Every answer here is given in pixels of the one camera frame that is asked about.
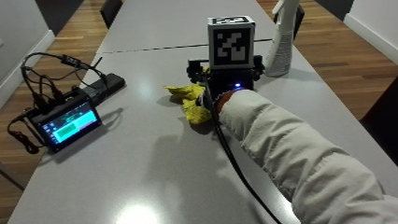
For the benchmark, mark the white ribbed bottle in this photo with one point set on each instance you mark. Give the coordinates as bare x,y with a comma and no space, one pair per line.
280,46

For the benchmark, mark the yellow crumpled cloth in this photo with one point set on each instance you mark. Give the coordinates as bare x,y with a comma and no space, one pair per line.
194,113

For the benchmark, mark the white marker cube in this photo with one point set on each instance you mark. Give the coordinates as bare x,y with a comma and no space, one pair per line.
230,43

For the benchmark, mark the black chair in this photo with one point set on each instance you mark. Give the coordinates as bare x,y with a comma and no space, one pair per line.
109,11
298,18

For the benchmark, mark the black rectangular battery pack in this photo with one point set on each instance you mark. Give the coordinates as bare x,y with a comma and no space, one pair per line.
105,84

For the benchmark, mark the black touchscreen device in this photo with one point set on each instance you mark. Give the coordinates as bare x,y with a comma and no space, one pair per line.
67,124

